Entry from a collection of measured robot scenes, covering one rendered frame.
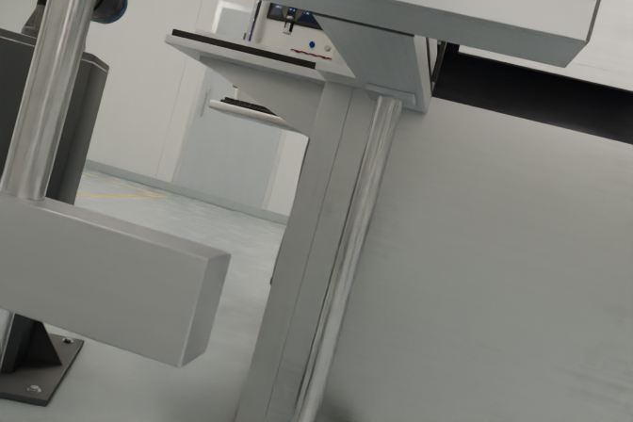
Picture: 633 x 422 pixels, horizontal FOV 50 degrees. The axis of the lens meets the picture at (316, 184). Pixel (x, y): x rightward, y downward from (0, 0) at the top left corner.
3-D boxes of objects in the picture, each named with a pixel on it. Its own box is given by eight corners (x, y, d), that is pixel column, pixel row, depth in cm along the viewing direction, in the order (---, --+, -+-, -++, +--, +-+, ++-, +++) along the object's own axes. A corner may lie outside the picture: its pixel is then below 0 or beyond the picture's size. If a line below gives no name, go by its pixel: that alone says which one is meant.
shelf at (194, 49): (386, 124, 218) (388, 119, 218) (361, 89, 150) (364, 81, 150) (248, 89, 227) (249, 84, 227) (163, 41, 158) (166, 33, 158)
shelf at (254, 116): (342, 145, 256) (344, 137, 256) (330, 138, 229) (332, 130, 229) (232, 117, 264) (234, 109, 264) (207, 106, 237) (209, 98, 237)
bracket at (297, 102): (320, 142, 163) (334, 89, 162) (318, 141, 160) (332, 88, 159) (190, 108, 169) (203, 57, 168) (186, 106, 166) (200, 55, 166)
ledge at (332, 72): (387, 94, 147) (389, 86, 146) (381, 84, 134) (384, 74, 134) (325, 79, 149) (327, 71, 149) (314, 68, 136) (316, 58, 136)
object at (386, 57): (364, 98, 148) (382, 27, 148) (433, 115, 145) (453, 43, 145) (299, 11, 81) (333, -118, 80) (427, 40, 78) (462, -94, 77)
